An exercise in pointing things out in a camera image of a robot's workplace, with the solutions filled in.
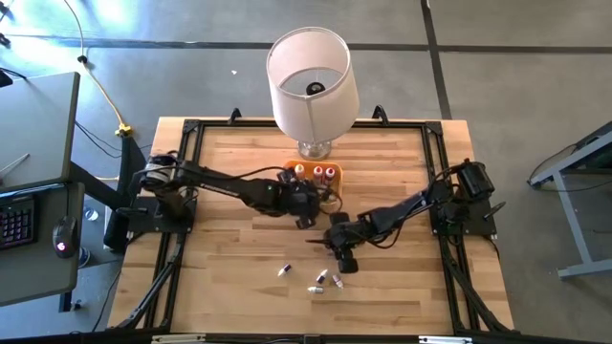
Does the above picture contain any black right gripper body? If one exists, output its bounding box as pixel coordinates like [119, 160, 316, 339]
[324, 212, 379, 274]

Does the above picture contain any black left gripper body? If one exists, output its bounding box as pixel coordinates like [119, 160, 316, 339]
[278, 167, 326, 230]

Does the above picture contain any yellow plastic bin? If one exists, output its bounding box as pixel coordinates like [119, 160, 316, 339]
[281, 160, 345, 200]

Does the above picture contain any white shade table lamp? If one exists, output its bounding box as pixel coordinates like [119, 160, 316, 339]
[266, 26, 361, 161]

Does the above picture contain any grey metal table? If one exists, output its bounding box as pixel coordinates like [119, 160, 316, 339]
[527, 118, 612, 281]

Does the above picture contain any black computer mouse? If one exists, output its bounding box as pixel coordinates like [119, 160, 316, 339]
[51, 215, 80, 260]

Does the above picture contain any grey office desk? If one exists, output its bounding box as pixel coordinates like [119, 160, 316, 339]
[0, 71, 86, 307]

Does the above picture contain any black keyboard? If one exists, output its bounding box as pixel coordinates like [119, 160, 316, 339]
[0, 194, 39, 252]

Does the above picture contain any black aluminium table frame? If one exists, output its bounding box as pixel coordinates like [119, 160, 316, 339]
[107, 117, 515, 335]

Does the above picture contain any yellow extension cable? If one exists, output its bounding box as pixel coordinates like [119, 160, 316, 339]
[61, 0, 135, 140]

